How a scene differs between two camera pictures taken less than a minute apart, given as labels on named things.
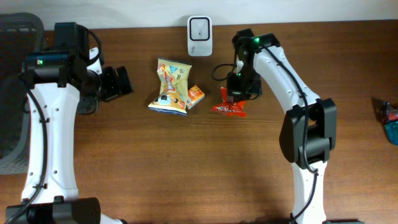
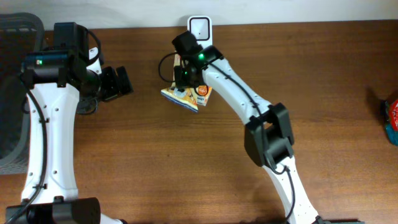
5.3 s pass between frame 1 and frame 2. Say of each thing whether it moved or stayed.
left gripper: stayed
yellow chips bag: moved
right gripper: moved
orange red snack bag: moved
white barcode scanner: stayed
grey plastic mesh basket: stayed
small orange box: moved
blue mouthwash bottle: stayed
